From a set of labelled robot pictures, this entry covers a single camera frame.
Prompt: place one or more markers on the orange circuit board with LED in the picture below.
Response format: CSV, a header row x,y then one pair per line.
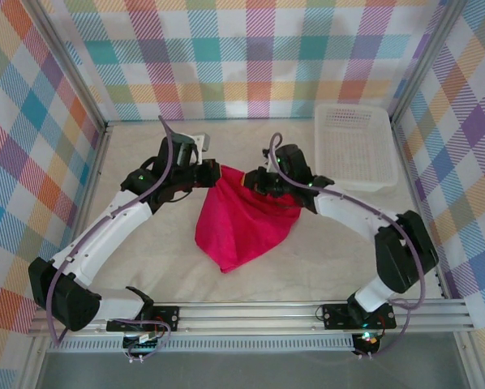
x,y
368,340

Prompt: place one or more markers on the green circuit board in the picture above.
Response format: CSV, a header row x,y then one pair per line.
x,y
139,344

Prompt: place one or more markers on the aluminium slotted base rail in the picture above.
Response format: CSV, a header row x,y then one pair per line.
x,y
246,316

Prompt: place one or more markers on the cream table cover sheet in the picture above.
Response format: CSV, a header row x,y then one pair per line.
x,y
307,275

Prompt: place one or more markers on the white perforated plastic basket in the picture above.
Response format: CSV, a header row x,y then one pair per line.
x,y
356,138

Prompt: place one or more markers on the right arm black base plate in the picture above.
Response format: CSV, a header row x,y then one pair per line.
x,y
336,316

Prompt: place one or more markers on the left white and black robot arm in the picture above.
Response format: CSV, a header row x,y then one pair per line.
x,y
104,227

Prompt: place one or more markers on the aluminium frame side rail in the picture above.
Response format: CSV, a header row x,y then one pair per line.
x,y
408,170
98,162

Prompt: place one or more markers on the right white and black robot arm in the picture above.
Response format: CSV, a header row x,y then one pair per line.
x,y
348,206

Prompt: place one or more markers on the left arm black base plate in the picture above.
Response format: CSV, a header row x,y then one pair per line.
x,y
165,318

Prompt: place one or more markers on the aluminium frame post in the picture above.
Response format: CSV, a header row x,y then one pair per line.
x,y
426,61
71,61

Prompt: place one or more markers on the aluminium frame leg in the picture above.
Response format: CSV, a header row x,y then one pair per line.
x,y
33,364
469,364

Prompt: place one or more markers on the red t-shirt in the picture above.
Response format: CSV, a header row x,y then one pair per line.
x,y
242,227

